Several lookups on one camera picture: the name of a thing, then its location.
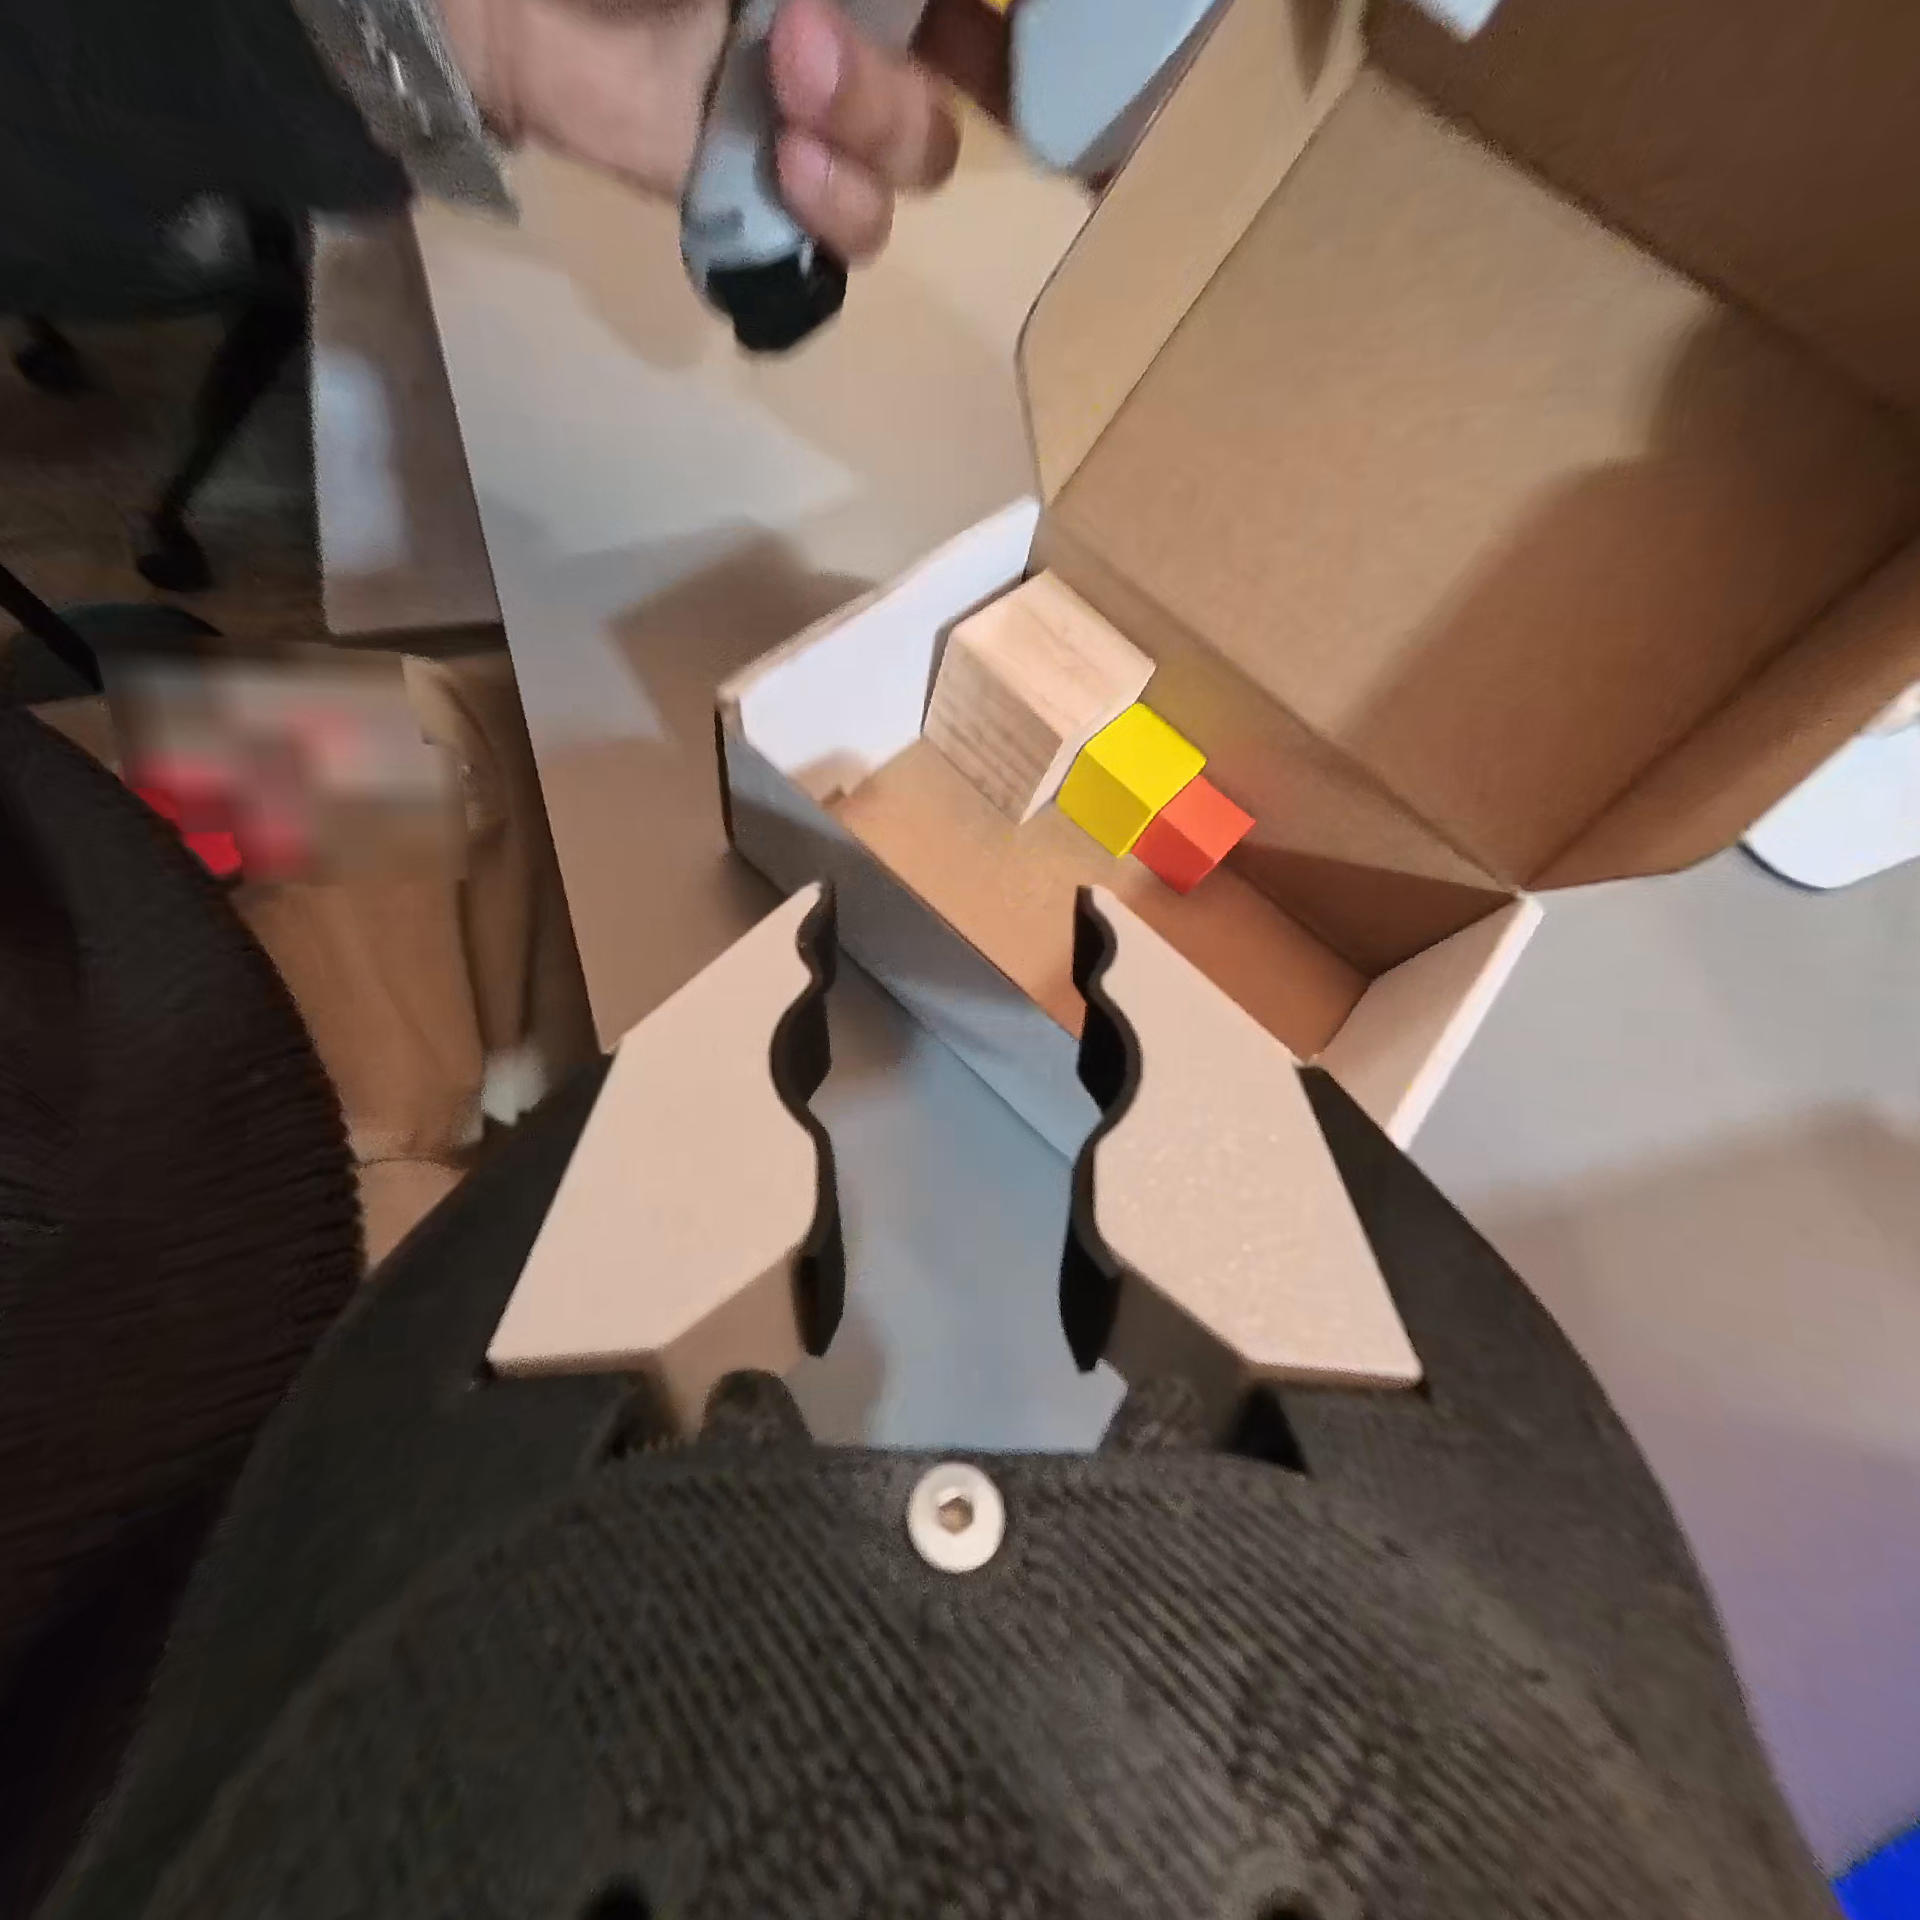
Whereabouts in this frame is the large wooden cube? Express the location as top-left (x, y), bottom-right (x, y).
top-left (916, 569), bottom-right (1160, 821)

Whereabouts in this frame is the silver wristwatch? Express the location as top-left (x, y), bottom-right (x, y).
top-left (290, 0), bottom-right (519, 219)

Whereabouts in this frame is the blue plastic bin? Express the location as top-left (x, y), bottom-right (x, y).
top-left (1828, 1833), bottom-right (1920, 1920)

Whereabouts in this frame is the brown cardboard box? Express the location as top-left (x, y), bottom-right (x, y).
top-left (232, 644), bottom-right (603, 1203)

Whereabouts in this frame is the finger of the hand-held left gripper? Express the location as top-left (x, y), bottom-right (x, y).
top-left (1006, 0), bottom-right (1235, 177)

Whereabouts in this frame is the black office chair base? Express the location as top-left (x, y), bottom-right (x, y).
top-left (0, 207), bottom-right (322, 593)

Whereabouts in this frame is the white cardboard mailer box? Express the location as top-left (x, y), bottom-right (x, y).
top-left (718, 0), bottom-right (1920, 1159)

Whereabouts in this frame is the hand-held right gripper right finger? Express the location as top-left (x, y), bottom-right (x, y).
top-left (1056, 886), bottom-right (1425, 1387)

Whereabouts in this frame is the medium yellow cube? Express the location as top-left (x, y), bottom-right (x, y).
top-left (1053, 701), bottom-right (1212, 859)

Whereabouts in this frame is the person's left hand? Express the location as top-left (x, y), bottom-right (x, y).
top-left (446, 0), bottom-right (962, 261)

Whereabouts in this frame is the small orange-red cube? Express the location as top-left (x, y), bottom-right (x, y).
top-left (1129, 774), bottom-right (1260, 897)

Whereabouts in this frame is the person's dark sweater torso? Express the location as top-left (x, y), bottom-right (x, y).
top-left (0, 697), bottom-right (368, 1920)

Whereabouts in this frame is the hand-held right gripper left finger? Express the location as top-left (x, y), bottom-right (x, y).
top-left (482, 881), bottom-right (848, 1384)

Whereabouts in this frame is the grey desk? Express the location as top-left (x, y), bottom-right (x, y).
top-left (410, 89), bottom-right (1920, 1891)

